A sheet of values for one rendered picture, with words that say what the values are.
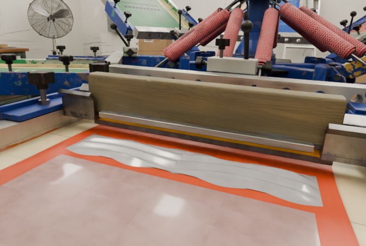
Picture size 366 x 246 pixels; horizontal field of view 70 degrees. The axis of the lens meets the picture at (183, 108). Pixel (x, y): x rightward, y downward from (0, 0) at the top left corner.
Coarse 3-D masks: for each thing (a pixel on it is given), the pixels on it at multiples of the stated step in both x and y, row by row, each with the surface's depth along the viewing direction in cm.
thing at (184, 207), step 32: (256, 160) 39; (288, 160) 39; (160, 192) 30; (192, 192) 30; (224, 192) 30; (256, 192) 31; (320, 192) 31; (160, 224) 25; (192, 224) 25; (224, 224) 25; (256, 224) 25; (288, 224) 26; (320, 224) 26
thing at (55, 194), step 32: (96, 128) 49; (32, 160) 36; (64, 160) 37; (96, 160) 37; (0, 192) 29; (32, 192) 29; (64, 192) 29; (96, 192) 30; (128, 192) 30; (0, 224) 24; (32, 224) 24; (64, 224) 24; (96, 224) 25; (128, 224) 25
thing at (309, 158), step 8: (96, 120) 49; (104, 120) 49; (128, 128) 47; (136, 128) 47; (144, 128) 46; (168, 136) 45; (176, 136) 44; (184, 136) 44; (192, 136) 43; (216, 144) 42; (224, 144) 41; (232, 144) 41; (240, 144) 40; (264, 152) 39; (272, 152) 39; (280, 152) 38; (288, 152) 38; (304, 160) 38; (312, 160) 37; (320, 160) 37
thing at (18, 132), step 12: (0, 120) 41; (12, 120) 42; (24, 120) 42; (36, 120) 44; (48, 120) 46; (60, 120) 48; (72, 120) 51; (0, 132) 38; (12, 132) 40; (24, 132) 42; (36, 132) 44; (48, 132) 46; (0, 144) 38; (12, 144) 40
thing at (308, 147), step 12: (120, 120) 45; (132, 120) 44; (144, 120) 43; (156, 120) 42; (168, 120) 43; (192, 132) 40; (204, 132) 40; (216, 132) 39; (228, 132) 38; (240, 132) 38; (264, 144) 37; (276, 144) 36; (288, 144) 35; (300, 144) 35; (312, 144) 35
